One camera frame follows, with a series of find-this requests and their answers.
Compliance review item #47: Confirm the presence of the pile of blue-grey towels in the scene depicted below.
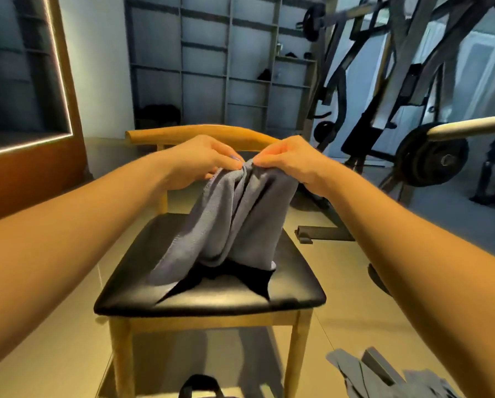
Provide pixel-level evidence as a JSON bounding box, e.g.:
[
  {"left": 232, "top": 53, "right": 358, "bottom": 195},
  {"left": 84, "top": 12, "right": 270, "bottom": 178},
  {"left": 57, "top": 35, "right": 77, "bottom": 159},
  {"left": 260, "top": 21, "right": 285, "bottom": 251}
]
[{"left": 326, "top": 346, "right": 460, "bottom": 398}]

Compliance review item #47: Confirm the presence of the person's right forearm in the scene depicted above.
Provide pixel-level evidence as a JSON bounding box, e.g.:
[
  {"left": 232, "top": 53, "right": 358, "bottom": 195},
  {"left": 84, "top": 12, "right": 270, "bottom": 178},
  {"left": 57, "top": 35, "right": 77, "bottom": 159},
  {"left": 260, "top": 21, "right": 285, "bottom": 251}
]
[{"left": 318, "top": 174, "right": 495, "bottom": 398}]

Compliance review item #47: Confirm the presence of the person's right hand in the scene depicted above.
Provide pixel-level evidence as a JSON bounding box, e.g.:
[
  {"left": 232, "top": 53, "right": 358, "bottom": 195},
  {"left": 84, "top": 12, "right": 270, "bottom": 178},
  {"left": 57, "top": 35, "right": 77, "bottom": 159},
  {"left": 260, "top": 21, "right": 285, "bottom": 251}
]
[{"left": 253, "top": 135, "right": 340, "bottom": 198}]

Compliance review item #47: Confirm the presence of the navy blue bag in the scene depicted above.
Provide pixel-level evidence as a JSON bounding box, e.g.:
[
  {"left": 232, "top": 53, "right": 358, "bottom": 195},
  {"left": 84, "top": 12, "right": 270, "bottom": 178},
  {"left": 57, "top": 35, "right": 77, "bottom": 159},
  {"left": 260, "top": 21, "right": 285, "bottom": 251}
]
[{"left": 178, "top": 374, "right": 240, "bottom": 398}]

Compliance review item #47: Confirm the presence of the person's left hand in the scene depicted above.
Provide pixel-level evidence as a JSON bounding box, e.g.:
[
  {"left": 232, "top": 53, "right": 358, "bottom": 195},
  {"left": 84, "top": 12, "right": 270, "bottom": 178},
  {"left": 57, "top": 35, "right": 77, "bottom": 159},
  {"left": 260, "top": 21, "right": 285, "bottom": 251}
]
[{"left": 160, "top": 134, "right": 246, "bottom": 191}]

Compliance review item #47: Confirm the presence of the mounted black weight plate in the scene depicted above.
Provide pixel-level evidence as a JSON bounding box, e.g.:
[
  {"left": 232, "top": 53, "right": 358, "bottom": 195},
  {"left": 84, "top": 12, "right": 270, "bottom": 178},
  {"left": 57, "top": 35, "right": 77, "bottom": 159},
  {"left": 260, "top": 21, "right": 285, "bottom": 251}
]
[{"left": 394, "top": 122, "right": 471, "bottom": 188}]

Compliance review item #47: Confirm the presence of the grey shelf unit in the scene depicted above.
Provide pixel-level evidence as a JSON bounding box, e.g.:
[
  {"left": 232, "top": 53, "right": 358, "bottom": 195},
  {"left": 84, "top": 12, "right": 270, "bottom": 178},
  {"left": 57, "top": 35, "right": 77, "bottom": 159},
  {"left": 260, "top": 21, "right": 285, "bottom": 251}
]
[{"left": 123, "top": 0, "right": 331, "bottom": 138}]

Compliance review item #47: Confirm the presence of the black and grey gym machine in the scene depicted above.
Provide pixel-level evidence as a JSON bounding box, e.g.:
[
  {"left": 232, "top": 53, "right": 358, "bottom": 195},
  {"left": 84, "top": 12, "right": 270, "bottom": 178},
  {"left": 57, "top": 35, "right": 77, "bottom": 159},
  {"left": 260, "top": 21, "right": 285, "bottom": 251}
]
[{"left": 293, "top": 0, "right": 495, "bottom": 245}]

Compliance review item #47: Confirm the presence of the wooden chair with black seat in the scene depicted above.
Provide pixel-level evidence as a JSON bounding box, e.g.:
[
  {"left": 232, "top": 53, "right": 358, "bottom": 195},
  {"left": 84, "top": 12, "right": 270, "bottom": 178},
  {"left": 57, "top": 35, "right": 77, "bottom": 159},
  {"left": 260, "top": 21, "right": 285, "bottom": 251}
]
[{"left": 94, "top": 124, "right": 327, "bottom": 398}]

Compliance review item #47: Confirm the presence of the person's left forearm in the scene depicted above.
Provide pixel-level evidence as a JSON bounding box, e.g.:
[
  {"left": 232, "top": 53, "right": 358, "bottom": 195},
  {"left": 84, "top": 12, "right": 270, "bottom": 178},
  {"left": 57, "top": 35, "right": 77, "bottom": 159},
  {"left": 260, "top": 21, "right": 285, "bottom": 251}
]
[{"left": 0, "top": 153, "right": 182, "bottom": 378}]

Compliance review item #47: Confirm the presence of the single blue-grey towel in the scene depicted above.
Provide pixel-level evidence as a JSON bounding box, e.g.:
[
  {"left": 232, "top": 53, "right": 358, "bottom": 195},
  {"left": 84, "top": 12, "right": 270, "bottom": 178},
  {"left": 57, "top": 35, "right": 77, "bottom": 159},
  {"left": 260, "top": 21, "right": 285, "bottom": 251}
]
[{"left": 148, "top": 159, "right": 300, "bottom": 282}]

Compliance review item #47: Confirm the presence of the loose black weight plate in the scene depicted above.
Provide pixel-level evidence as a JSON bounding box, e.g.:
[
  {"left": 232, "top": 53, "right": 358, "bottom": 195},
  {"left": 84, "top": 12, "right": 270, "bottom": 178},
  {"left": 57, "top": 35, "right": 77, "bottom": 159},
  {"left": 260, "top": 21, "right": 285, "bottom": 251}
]
[{"left": 367, "top": 263, "right": 393, "bottom": 297}]

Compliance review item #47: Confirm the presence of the pale barbell bar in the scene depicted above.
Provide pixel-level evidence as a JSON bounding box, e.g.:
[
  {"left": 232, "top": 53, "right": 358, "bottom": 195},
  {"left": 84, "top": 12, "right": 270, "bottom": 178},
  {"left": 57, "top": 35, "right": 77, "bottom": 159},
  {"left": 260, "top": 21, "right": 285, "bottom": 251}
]
[{"left": 427, "top": 114, "right": 495, "bottom": 143}]

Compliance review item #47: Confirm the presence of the wall mirror with light strip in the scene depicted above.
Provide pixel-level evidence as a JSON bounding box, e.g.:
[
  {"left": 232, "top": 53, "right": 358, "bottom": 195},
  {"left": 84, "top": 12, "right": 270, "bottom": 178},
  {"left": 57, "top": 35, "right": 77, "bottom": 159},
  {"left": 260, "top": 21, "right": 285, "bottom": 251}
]
[{"left": 0, "top": 0, "right": 74, "bottom": 159}]

